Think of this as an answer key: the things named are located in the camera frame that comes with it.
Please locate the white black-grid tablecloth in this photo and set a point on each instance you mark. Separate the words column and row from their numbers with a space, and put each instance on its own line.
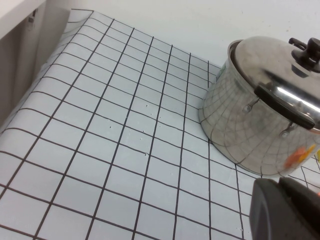
column 112, row 150

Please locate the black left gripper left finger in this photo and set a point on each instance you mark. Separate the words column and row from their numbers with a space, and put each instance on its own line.
column 267, row 212

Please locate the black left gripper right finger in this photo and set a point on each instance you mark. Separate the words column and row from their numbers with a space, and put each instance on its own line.
column 305, row 215

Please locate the stainless steel lid black knob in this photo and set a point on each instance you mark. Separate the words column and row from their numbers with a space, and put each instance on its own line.
column 262, row 57

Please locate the white cabinet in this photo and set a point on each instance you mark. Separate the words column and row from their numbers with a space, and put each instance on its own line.
column 20, row 50

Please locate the yellow rubber duck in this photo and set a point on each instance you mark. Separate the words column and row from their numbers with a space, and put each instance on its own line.
column 318, row 155

